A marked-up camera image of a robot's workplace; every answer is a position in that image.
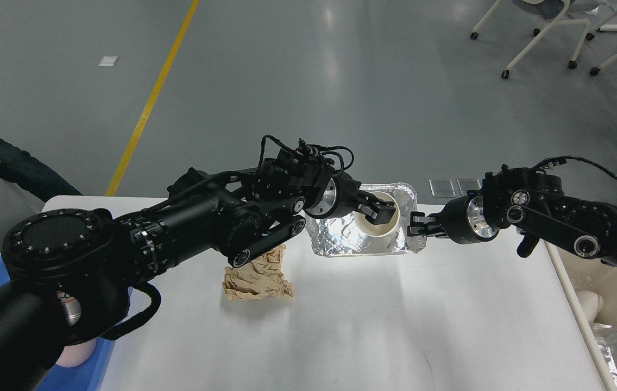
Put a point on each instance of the floor socket plate left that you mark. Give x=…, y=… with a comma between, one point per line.
x=442, y=188

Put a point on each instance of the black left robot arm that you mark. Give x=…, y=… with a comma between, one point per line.
x=76, y=275

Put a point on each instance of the white paper cup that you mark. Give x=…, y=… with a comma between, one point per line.
x=383, y=229

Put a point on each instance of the beige plastic bin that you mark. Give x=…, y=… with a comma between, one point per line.
x=590, y=275

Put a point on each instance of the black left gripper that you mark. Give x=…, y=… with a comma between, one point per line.
x=343, y=195

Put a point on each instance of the pink plastic mug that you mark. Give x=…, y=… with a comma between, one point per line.
x=75, y=355

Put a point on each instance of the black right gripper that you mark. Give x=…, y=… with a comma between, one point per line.
x=461, y=220

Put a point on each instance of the white office chair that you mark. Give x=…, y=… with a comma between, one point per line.
x=553, y=14

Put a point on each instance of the white floor tag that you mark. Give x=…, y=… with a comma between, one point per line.
x=108, y=61

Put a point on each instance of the floor socket plate right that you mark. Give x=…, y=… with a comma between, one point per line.
x=466, y=185

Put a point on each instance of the brown paper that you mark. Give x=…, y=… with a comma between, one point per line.
x=259, y=279

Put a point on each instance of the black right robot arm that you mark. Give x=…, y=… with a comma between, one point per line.
x=533, y=201

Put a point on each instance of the blue plastic tray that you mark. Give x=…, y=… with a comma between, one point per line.
x=86, y=376

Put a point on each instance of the floor socket plate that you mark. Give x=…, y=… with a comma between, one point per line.
x=466, y=185
x=442, y=188

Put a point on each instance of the white object in bin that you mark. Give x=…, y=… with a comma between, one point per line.
x=591, y=304

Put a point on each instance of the person in beige sweater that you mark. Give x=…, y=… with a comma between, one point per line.
x=21, y=168

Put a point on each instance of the aluminium foil tray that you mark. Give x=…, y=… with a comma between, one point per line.
x=345, y=237

